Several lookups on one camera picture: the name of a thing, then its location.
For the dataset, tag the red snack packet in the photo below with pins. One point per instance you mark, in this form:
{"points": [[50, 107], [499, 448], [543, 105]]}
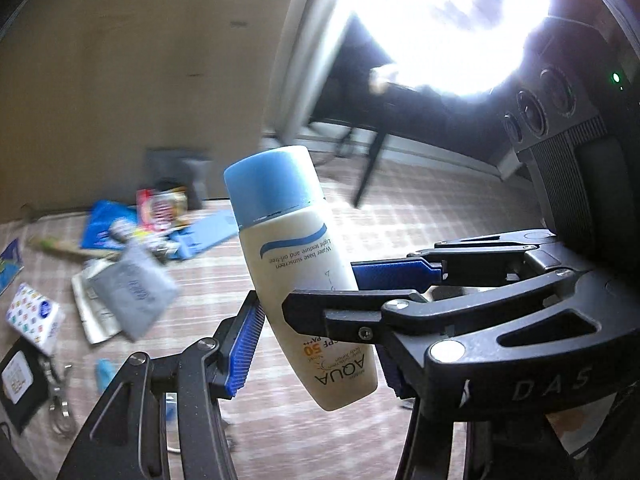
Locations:
{"points": [[160, 207]]}

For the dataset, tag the grey fabric pouch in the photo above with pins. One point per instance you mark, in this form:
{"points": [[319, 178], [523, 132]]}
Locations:
{"points": [[135, 290]]}

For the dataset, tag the black bag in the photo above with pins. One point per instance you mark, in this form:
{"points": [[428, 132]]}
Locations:
{"points": [[180, 170]]}

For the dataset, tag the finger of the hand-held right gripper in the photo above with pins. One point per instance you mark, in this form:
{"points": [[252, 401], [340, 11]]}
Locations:
{"points": [[385, 272], [345, 312]]}

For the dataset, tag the blue clothespin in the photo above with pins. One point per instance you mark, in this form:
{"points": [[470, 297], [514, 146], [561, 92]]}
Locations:
{"points": [[105, 374]]}

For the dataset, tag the white sunscreen bottle blue cap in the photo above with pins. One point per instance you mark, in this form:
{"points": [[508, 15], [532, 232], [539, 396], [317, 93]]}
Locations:
{"points": [[285, 220]]}

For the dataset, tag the silver foil packet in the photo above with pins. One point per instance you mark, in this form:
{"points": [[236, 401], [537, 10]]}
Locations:
{"points": [[92, 317]]}

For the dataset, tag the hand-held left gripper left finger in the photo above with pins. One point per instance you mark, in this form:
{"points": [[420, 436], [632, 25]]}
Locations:
{"points": [[245, 355]]}

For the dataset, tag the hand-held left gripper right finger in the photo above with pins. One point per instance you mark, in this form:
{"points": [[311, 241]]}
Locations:
{"points": [[394, 382]]}

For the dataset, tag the black flat card holder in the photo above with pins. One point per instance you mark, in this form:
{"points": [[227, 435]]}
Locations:
{"points": [[7, 412]]}

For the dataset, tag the blue phone stand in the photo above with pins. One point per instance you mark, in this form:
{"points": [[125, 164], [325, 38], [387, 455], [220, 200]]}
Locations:
{"points": [[205, 235]]}

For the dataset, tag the white badge card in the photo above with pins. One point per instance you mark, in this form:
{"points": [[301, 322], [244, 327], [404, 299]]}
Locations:
{"points": [[20, 375]]}

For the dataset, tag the dark table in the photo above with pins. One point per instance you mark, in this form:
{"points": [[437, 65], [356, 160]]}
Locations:
{"points": [[370, 160]]}

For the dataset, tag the white tissue pack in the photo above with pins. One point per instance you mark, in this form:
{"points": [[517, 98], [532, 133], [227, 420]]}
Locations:
{"points": [[35, 317]]}

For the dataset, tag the green stick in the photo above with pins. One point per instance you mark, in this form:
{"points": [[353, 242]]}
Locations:
{"points": [[50, 247]]}

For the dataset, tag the plaid cloth desktop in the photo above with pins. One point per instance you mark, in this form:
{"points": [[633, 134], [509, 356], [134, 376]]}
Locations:
{"points": [[210, 300]]}

